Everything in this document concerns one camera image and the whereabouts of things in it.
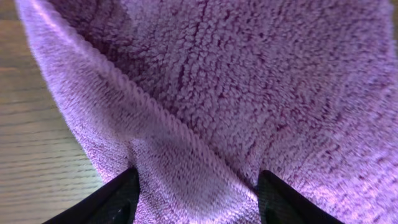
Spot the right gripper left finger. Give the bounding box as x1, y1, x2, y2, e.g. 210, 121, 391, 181
43, 168, 140, 224

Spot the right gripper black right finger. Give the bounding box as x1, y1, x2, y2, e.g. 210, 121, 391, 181
257, 170, 342, 224

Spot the purple microfiber cloth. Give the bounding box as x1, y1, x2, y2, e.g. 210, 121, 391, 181
17, 0, 397, 223

